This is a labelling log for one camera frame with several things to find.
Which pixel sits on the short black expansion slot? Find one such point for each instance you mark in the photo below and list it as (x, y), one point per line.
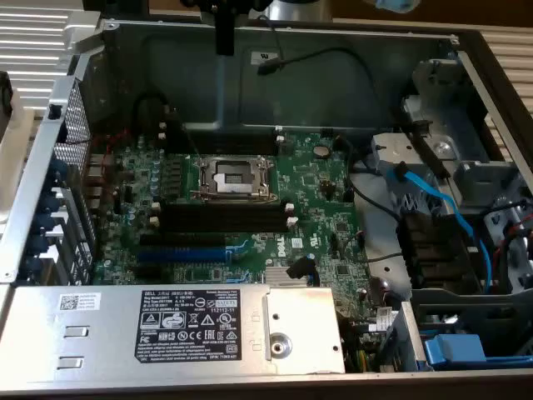
(147, 273)

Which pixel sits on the grey metal disk bay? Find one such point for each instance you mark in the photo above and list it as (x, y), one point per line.
(441, 150)

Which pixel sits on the silver finned heat sink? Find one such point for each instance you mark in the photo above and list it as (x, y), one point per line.
(277, 276)

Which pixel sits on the green motherboard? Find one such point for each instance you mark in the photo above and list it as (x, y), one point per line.
(316, 200)

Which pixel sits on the round coin battery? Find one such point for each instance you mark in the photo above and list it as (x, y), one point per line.
(321, 150)

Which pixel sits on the blue expansion slot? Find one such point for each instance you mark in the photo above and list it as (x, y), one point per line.
(183, 254)

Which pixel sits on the long black expansion slot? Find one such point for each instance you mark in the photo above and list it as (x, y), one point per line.
(183, 241)

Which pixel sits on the silver CPU socket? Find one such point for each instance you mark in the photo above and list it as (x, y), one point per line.
(233, 179)

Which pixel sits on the silver power supply black label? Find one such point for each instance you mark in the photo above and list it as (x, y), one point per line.
(104, 333)

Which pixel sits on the blue plastic bracket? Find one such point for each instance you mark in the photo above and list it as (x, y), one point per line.
(454, 350)

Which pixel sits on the blue slot retainer clip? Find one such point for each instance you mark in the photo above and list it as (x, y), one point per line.
(58, 170)
(43, 223)
(37, 244)
(49, 203)
(32, 266)

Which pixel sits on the thin silver locking lever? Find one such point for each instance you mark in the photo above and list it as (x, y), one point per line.
(191, 141)

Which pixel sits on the black plug blue tab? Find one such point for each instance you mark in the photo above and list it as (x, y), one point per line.
(297, 268)

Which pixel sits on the grey metal PC case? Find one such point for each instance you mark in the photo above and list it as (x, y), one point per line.
(312, 83)

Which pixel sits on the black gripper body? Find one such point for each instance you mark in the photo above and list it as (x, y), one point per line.
(245, 6)

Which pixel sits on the black ribbed drive cage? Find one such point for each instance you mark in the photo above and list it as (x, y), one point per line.
(433, 250)

